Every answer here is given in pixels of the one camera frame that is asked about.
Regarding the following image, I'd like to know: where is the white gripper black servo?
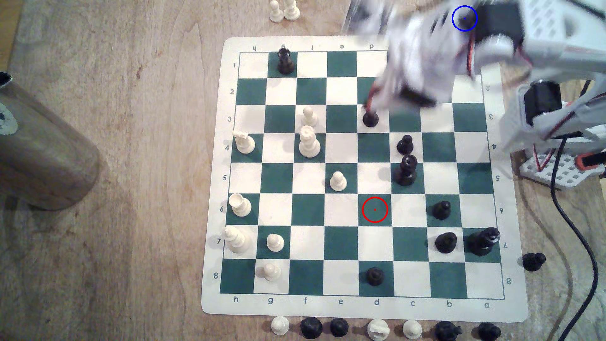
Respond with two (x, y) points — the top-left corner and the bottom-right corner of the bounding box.
(365, 4), (475, 113)

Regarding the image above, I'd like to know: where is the white queen chess piece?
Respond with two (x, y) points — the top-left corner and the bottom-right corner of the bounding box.
(299, 125), (321, 159)

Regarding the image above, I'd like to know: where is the green white chess mat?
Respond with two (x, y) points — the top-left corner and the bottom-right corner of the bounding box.
(201, 35), (529, 324)

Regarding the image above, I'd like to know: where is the white knight chess piece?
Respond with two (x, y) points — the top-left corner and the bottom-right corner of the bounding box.
(233, 131), (256, 155)

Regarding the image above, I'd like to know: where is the white bishop chess piece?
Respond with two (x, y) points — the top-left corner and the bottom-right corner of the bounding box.
(229, 193), (252, 218)

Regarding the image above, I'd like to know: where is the white king chess piece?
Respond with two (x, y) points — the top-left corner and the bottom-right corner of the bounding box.
(223, 225), (253, 254)

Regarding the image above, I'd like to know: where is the white rook chess piece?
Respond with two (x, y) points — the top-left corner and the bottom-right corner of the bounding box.
(367, 319), (391, 341)

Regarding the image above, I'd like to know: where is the black bishop chess piece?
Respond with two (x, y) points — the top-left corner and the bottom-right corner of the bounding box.
(300, 317), (323, 340)

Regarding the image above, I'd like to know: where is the black knight chess piece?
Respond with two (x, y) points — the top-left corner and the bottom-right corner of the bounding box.
(435, 321), (463, 341)

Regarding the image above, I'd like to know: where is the black pawn b7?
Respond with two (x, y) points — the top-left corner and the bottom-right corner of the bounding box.
(435, 232), (458, 254)

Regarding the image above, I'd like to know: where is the black rook a7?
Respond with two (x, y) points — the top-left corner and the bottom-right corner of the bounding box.
(469, 227), (501, 256)

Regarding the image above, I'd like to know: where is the orange black clamp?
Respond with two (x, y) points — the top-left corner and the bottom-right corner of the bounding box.
(574, 153), (606, 170)

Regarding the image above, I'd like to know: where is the brown wooden cylinder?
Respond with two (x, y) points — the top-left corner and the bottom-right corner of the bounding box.
(0, 71), (101, 212)

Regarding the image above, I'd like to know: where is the red black servo wire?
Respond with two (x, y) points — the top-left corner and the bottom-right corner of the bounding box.
(457, 35), (477, 79)

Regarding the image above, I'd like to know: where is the black power cable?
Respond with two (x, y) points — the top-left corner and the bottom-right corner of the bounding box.
(549, 80), (606, 341)

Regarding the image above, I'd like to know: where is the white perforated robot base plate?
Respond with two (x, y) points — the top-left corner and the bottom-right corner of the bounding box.
(519, 151), (606, 188)

